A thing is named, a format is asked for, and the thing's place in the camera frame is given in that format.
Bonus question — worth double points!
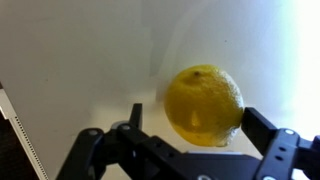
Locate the yellow lemon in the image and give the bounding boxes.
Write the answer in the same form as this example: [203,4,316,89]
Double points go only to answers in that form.
[164,64,244,147]

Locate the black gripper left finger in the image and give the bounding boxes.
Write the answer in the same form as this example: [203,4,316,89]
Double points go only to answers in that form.
[56,103,187,180]

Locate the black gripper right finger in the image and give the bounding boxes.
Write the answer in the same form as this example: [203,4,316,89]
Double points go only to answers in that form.
[241,107,320,180]

